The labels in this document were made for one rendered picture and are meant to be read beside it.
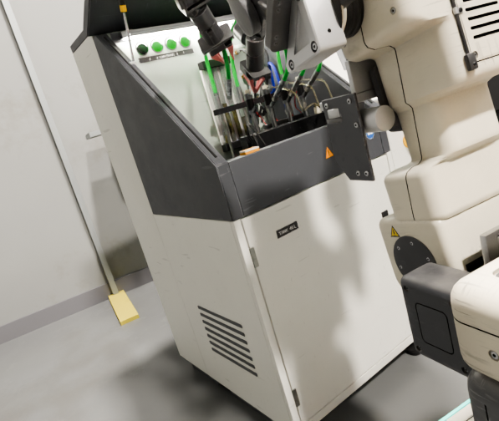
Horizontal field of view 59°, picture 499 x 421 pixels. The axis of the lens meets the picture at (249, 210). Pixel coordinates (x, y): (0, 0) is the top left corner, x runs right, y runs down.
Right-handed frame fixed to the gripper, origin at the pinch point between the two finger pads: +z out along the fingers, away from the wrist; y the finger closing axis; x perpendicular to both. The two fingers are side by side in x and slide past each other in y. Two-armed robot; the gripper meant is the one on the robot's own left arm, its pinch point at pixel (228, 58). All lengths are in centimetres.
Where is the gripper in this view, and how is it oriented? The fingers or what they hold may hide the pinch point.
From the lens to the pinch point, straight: 141.7
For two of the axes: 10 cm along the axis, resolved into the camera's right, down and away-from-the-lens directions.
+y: -8.7, 4.5, 1.9
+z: 3.8, 3.9, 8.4
